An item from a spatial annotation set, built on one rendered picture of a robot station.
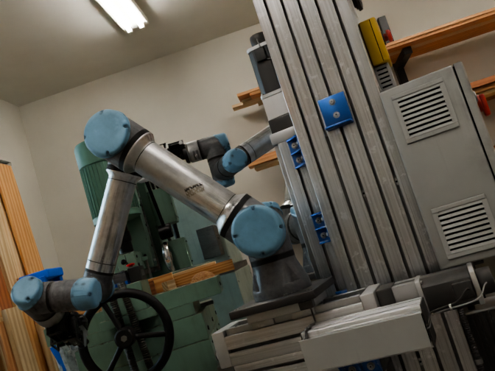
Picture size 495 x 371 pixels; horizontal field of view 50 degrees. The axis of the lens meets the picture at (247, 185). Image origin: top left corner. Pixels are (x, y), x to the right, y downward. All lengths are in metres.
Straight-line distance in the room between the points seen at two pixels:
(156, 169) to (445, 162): 0.69
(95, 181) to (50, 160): 2.77
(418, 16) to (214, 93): 1.73
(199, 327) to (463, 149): 1.01
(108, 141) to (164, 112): 3.20
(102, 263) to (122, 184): 0.21
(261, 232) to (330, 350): 0.29
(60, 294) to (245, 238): 0.46
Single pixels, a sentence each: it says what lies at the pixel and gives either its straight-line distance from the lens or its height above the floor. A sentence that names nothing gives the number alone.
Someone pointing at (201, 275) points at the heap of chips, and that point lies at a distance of 1.85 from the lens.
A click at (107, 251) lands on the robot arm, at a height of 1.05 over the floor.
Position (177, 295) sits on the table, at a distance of 1.83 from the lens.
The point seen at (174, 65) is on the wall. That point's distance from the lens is 4.54.
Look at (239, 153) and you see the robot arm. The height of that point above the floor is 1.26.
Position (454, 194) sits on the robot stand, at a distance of 1.38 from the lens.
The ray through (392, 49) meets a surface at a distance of 3.98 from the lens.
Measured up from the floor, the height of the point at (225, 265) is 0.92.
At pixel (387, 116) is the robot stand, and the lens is 1.40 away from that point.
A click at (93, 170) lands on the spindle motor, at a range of 1.99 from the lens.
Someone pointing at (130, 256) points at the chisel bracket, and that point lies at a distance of 1.97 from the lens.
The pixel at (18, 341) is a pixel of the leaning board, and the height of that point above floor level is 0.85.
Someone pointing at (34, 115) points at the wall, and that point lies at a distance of 4.88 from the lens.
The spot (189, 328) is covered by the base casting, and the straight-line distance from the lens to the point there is 1.84.
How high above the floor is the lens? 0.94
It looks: 7 degrees up
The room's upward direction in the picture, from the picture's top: 17 degrees counter-clockwise
